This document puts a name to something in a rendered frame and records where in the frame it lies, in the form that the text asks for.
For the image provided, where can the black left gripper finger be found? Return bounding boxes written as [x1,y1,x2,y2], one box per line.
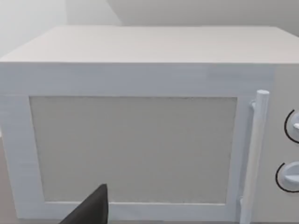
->
[59,183,109,224]

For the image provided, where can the white microwave knob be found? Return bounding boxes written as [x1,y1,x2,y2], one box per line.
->
[284,109,299,143]
[275,161,299,193]

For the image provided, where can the pale microwave door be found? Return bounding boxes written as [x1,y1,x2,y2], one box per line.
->
[0,62,274,221]

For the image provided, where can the pale microwave oven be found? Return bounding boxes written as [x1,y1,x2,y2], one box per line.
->
[0,26,299,224]

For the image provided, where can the white microwave door handle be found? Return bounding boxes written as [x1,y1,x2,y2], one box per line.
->
[237,89,270,224]

